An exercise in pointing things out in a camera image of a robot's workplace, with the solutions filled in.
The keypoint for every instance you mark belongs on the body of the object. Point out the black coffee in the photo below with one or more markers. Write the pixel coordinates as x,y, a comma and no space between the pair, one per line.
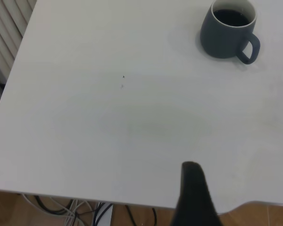
231,17

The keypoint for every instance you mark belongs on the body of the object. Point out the white ribbed radiator panel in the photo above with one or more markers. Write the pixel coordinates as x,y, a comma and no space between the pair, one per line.
4,35

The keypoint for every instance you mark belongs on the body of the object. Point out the white table leg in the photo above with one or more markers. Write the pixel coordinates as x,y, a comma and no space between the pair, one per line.
103,215

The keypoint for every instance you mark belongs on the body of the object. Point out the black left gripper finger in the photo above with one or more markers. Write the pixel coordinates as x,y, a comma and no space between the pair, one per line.
193,202

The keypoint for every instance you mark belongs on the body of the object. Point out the grey ceramic mug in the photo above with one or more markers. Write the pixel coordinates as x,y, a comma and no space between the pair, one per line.
219,42

